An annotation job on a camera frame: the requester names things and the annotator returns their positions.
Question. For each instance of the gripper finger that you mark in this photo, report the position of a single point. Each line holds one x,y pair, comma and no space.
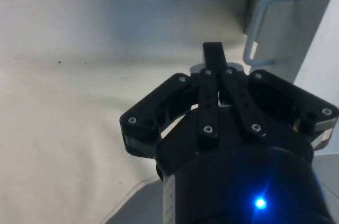
208,97

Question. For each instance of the white chest of drawers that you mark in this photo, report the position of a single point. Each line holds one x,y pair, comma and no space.
286,30

